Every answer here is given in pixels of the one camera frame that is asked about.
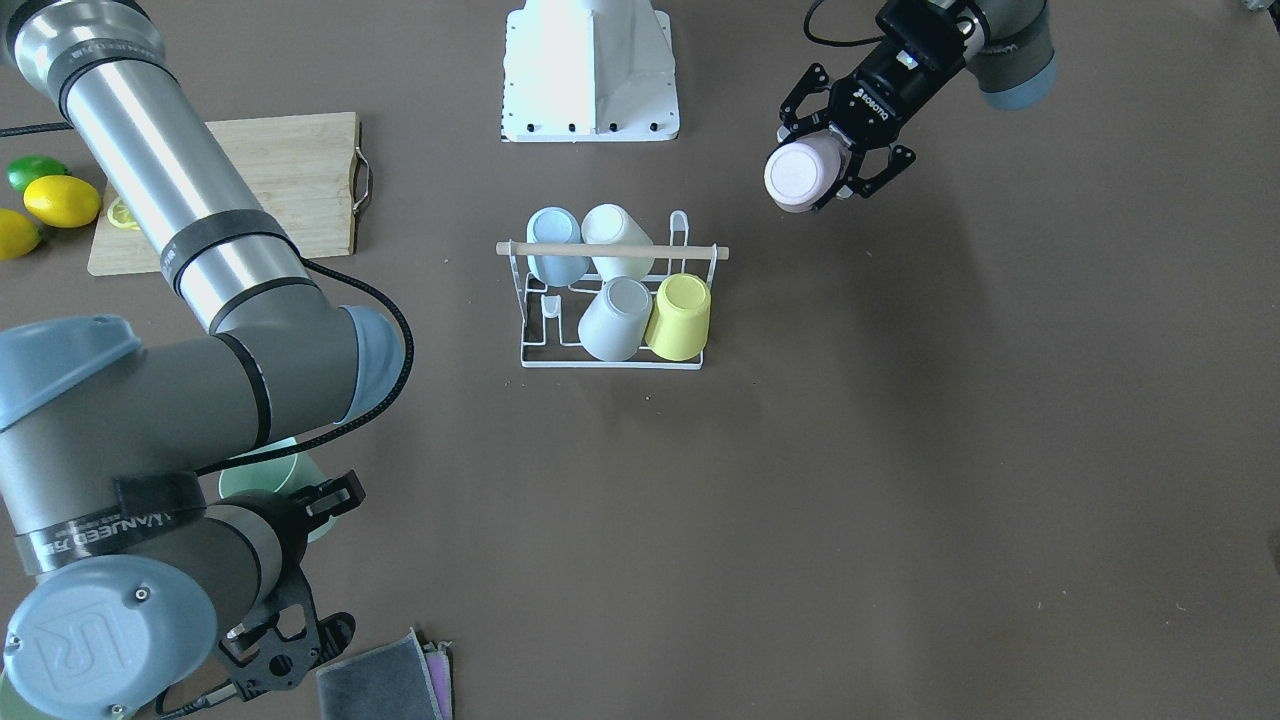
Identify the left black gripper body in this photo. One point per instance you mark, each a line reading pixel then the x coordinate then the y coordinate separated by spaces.
pixel 893 88

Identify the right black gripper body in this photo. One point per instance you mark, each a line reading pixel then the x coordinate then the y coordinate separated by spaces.
pixel 291 520

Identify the pink cup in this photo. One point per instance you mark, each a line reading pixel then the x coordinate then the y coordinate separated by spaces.
pixel 798 173

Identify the mint green cup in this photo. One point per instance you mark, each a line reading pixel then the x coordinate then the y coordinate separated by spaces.
pixel 282 476

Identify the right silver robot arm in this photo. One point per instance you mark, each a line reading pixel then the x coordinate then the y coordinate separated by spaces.
pixel 138 579

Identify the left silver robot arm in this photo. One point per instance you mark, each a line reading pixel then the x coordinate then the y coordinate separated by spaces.
pixel 839 136

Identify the white cup upper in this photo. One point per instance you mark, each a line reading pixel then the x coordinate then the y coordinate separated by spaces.
pixel 615 240

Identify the white cup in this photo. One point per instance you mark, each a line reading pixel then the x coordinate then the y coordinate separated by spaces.
pixel 612 328
pixel 615 240

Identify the yellow cup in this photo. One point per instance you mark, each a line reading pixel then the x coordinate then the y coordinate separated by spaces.
pixel 678 328

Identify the light blue cup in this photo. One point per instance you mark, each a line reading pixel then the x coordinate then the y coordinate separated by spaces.
pixel 556 227

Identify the white cup lower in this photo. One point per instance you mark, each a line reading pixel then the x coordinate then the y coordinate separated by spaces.
pixel 612 328

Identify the grey folded cloth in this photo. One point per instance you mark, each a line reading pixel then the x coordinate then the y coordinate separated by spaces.
pixel 406 679

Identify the lemon slice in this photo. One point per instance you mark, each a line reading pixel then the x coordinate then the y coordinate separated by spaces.
pixel 120 216

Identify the wooden cutting board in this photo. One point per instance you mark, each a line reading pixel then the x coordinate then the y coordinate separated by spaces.
pixel 306 170

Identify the yellow lemon upper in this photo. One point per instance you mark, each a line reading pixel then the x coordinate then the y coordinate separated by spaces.
pixel 19 235

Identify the yellow lemon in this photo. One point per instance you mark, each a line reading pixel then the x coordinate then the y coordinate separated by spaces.
pixel 19 235
pixel 62 201

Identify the yellow lemon lower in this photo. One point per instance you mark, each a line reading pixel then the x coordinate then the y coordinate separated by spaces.
pixel 62 201

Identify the green lime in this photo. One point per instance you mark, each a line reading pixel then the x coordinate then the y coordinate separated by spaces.
pixel 22 171

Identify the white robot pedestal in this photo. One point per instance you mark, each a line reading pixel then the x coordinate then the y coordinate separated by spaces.
pixel 589 72

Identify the white wire cup rack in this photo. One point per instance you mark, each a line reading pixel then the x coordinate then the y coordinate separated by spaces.
pixel 550 316

